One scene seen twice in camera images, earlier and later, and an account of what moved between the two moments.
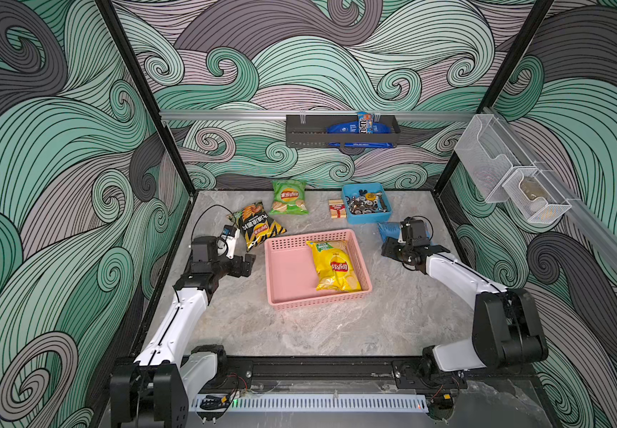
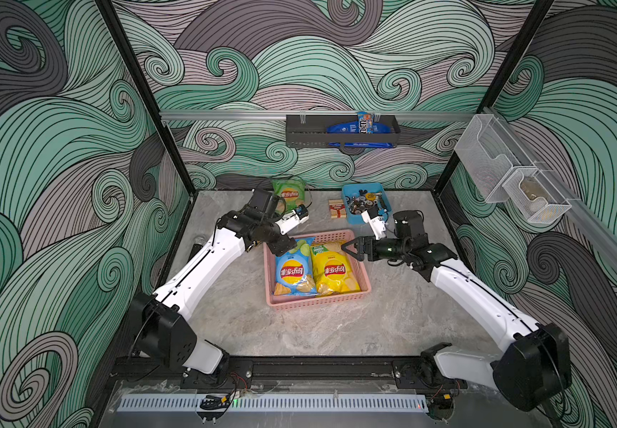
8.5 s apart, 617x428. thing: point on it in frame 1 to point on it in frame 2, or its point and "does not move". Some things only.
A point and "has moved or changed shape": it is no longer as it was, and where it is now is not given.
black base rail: (341, 369) does not move
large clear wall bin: (485, 152) does not move
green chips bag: (288, 197) does not move
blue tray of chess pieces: (366, 203) does not move
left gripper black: (235, 270) to (282, 245)
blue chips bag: (390, 230) has moved or changed shape
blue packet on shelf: (353, 127) does not move
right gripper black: (391, 248) to (364, 242)
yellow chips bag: (334, 267) does not move
